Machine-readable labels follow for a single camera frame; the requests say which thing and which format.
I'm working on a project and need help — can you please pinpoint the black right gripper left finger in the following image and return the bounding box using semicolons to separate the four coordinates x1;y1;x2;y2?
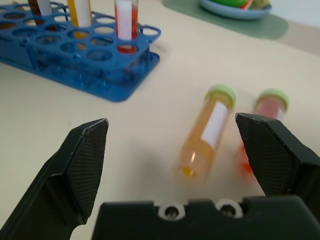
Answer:
0;118;110;240

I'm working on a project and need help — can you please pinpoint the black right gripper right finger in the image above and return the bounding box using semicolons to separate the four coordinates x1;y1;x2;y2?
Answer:
234;112;320;198

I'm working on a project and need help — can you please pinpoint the blue test tube rack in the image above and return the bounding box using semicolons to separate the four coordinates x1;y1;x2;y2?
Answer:
0;1;162;103

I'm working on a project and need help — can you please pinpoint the brown liquid tube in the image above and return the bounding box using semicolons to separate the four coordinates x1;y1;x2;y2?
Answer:
26;0;54;26

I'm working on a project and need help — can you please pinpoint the green oval placemat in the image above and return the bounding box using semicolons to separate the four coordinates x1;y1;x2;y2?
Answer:
162;0;290;41

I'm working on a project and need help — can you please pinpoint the light blue plate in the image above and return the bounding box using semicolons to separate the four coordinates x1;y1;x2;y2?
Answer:
199;0;273;21

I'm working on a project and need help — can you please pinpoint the yellow-green toy fruit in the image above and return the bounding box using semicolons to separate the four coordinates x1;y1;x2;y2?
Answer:
250;0;272;10

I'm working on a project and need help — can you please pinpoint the green toy vegetable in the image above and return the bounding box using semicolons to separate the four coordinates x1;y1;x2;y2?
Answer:
209;0;247;9

